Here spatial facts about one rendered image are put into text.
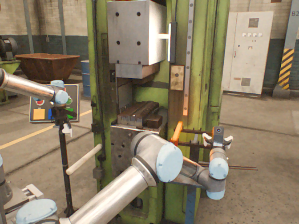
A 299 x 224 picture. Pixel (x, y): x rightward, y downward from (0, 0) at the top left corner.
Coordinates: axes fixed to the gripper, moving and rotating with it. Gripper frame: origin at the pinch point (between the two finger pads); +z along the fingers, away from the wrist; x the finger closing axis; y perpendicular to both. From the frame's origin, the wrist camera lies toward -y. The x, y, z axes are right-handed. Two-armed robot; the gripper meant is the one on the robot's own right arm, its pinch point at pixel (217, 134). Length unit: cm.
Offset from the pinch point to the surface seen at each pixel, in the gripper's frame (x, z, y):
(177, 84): -28, 44, -17
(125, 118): -65, 35, 9
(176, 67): -29, 44, -29
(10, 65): -466, 362, 24
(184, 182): -16.0, 4.5, 36.1
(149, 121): -46, 34, 9
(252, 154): 60, 199, 106
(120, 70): -67, 36, -27
